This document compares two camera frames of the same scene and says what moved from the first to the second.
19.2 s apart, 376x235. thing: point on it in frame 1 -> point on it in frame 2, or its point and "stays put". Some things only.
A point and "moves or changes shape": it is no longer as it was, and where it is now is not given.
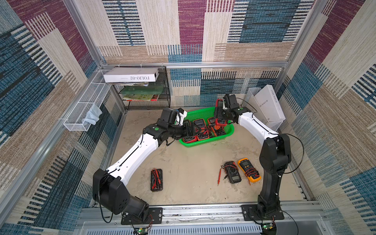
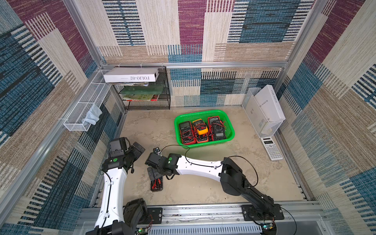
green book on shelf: x=142 y=93 stays put
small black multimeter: x=231 y=170 moves or changes shape
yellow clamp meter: x=250 y=173 -> x=201 y=127
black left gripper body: x=177 y=131 -> x=133 y=153
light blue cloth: x=93 y=115 stays put
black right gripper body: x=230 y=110 -> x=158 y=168
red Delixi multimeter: x=219 y=103 -> x=213 y=121
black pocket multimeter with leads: x=156 y=179 stays put
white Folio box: x=130 y=74 stays put
